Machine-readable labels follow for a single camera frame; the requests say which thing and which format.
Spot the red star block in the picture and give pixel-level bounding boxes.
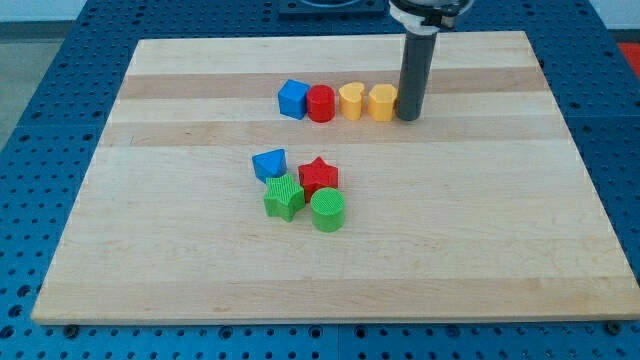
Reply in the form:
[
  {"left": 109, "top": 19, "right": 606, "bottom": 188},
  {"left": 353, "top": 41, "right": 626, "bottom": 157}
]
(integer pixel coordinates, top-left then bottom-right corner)
[{"left": 298, "top": 157, "right": 339, "bottom": 203}]

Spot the green star block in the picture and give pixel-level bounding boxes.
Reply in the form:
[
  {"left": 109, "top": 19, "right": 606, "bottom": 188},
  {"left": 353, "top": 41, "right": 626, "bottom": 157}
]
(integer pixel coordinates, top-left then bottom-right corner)
[{"left": 263, "top": 173, "right": 306, "bottom": 222}]

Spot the green cylinder block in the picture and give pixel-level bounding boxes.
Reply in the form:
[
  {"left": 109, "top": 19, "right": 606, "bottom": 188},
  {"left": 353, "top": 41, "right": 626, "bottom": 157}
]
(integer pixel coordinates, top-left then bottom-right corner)
[{"left": 310, "top": 187, "right": 345, "bottom": 232}]

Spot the blue triangle block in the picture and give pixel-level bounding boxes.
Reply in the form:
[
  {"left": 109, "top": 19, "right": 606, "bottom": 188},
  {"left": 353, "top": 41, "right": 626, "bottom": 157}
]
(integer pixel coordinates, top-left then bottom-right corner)
[{"left": 252, "top": 148, "right": 287, "bottom": 183}]

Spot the wooden board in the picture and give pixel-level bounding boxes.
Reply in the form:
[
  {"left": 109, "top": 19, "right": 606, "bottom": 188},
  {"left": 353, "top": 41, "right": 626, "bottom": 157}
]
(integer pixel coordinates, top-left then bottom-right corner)
[{"left": 32, "top": 31, "right": 639, "bottom": 325}]

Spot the red cylinder block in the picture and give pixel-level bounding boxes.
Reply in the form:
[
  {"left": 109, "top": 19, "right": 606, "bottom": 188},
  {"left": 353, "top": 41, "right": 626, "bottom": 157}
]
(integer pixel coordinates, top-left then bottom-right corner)
[{"left": 306, "top": 84, "right": 335, "bottom": 123}]

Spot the blue cube block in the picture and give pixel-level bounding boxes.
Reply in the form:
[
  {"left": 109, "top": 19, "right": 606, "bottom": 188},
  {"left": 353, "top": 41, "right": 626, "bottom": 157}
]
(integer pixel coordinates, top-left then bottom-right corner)
[{"left": 277, "top": 79, "right": 311, "bottom": 120}]

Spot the yellow heart block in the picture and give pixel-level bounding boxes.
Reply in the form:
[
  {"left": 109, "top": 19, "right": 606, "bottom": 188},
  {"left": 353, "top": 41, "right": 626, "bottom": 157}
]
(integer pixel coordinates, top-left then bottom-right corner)
[{"left": 339, "top": 82, "right": 365, "bottom": 121}]

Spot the yellow hexagon block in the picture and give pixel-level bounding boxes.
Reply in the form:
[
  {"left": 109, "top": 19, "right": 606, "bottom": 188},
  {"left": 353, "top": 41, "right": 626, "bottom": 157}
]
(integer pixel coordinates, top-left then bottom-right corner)
[{"left": 367, "top": 84, "right": 397, "bottom": 122}]

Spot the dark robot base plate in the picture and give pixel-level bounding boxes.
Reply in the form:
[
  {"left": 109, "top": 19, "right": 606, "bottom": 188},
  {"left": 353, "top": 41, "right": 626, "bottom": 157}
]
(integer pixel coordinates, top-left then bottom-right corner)
[{"left": 277, "top": 0, "right": 388, "bottom": 19}]

